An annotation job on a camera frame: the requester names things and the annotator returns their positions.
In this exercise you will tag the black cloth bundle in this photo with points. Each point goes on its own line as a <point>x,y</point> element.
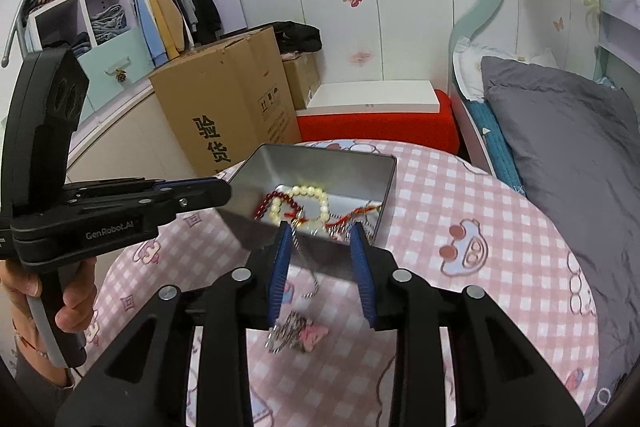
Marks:
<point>295,34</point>

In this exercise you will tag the pine cone ornament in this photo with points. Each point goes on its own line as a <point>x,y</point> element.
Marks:
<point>120,76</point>

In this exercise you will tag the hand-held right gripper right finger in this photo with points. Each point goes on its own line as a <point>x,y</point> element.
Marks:
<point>362,277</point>

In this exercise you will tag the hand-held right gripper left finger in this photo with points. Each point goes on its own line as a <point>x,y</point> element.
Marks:
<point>277,277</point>

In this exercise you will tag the teal knitted blanket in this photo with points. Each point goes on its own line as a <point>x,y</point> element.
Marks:
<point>497,142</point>

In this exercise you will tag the red stool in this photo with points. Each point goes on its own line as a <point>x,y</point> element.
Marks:
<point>375,129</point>

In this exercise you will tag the folded dark clothes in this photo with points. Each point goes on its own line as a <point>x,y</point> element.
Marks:
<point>70,44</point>

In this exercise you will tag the person's left hand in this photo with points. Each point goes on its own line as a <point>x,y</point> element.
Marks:
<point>75,302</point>

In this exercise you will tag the grey blanket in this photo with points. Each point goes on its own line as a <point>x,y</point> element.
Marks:
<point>575,182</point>

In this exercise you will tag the light blue hanging garment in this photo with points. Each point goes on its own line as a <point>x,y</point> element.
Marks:
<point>145,22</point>

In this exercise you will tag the person's left forearm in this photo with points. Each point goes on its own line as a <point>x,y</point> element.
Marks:
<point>25,352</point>

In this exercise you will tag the small butterfly sticker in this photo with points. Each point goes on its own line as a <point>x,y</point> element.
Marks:
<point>559,24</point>

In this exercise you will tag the large cardboard box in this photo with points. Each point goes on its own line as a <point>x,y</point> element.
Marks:
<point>225,97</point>

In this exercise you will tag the black hanging jacket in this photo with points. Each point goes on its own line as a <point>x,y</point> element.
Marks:
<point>202,2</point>

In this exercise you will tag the white pillow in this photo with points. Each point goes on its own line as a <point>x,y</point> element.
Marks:
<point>470,72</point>

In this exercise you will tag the mint drawer unit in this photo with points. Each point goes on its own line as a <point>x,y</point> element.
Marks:
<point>110,57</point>

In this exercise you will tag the folded jeans stack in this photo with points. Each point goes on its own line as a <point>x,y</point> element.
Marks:
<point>107,24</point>

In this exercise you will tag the white board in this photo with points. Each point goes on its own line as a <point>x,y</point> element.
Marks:
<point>372,96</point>

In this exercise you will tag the grey metal tin box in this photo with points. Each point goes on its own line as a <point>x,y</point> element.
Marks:
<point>325,167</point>

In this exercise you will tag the pink checked tablecloth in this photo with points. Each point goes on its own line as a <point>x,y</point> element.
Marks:
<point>475,257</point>

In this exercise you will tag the small cardboard box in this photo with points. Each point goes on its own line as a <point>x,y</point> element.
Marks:
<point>300,82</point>

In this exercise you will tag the pale pink butterfly sticker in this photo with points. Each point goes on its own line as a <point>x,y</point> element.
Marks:
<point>361,56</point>

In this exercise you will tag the yellow hanging garment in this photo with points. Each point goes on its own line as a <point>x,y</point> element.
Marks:
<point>167,17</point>

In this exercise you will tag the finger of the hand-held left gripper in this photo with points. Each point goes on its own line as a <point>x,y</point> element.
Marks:
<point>200,194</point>
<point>120,186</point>

